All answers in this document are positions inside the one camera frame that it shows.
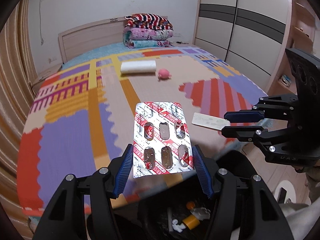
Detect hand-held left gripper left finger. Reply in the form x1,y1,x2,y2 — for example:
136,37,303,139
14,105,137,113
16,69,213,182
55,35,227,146
32,144,134,240

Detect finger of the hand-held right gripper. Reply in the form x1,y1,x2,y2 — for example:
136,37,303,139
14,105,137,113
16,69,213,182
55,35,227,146
221,126,288,156
224,94,298,128

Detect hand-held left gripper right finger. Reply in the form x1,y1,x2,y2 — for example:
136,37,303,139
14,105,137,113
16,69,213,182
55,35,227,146
191,144,295,240

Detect pale paper card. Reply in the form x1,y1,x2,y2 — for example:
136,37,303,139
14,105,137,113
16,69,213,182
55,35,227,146
192,113,231,131

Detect white plastic box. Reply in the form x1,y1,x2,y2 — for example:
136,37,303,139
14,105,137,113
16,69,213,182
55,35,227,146
191,207,211,220

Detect red and silver blister pack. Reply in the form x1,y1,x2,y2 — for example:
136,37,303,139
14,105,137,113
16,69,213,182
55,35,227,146
132,101,196,179

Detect yellow tape roll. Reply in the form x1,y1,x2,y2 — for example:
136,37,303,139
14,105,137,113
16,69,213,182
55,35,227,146
182,216,202,231

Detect black trash bin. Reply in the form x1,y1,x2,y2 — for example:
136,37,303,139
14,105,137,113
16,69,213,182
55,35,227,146
136,172,225,240

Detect person's right forearm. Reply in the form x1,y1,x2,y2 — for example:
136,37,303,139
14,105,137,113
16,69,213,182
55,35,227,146
295,165,320,204

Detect stack of folded cloths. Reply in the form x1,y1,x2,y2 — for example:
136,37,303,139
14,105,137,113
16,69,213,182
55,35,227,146
279,73,293,86

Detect colourful foam puzzle mat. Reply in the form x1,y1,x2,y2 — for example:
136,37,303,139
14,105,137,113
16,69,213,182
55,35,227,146
20,46,270,217

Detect white slipper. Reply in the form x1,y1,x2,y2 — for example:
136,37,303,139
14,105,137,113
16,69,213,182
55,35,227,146
273,179,296,205

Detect pale wooden corner shelf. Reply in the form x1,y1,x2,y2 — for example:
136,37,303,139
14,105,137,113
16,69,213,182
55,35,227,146
266,0,318,96

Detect sliding door wardrobe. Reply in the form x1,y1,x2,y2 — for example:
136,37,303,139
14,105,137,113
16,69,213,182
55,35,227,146
192,0,292,88

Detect small pink toy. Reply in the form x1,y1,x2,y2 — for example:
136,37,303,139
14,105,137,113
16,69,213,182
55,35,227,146
157,68,172,81

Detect person's light clothing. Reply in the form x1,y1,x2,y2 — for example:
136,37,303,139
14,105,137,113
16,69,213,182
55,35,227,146
275,201,318,240

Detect white plastic bag roll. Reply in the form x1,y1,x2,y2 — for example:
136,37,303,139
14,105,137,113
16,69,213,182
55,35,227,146
120,60,157,76

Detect light blue folded blanket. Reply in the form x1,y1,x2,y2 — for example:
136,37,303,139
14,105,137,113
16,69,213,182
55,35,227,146
123,38,171,49

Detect pink folded blanket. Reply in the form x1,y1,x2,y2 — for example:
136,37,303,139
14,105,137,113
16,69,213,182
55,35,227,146
122,27,174,42

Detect golden striped curtain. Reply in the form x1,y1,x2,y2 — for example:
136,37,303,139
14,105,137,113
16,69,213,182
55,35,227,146
0,0,38,232

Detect striped folded blanket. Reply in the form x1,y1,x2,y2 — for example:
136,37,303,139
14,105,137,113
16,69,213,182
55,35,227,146
124,13,174,32

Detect pale wooden headboard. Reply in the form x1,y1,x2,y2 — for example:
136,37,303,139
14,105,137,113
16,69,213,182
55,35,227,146
58,17,131,64

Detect white wall cable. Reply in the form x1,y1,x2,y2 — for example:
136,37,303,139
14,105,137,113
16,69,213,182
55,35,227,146
37,0,46,46

